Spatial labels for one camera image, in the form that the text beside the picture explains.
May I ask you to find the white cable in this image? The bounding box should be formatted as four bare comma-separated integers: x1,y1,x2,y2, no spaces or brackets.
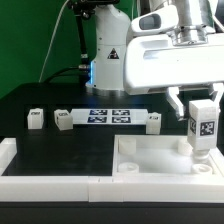
38,0,73,84

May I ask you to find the white U-shaped obstacle fence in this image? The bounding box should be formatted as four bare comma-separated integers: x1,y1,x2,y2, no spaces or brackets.
0,138,224,203

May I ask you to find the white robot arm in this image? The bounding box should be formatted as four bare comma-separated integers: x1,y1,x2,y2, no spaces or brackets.
86,0,224,120

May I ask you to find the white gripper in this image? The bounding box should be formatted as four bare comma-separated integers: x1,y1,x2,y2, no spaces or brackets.
124,33,224,121

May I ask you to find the white sheet with AprilTags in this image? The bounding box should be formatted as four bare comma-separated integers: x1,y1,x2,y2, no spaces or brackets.
71,109,148,125

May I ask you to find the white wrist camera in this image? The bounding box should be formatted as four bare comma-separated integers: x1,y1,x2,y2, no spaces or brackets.
131,5,179,36

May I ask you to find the black cable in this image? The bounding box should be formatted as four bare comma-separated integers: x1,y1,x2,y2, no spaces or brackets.
43,66,91,84

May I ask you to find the white square table top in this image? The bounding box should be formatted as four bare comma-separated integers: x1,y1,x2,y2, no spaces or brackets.
112,135,224,177

